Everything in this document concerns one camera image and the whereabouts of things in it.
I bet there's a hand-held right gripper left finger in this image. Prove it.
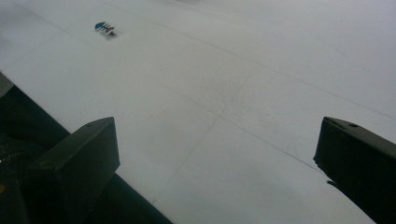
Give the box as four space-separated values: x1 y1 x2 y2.
25 117 121 224

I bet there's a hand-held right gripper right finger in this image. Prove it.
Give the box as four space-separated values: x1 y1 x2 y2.
313 116 396 224

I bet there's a small blue fish-bone sticker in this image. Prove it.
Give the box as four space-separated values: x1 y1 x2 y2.
94 21 118 39

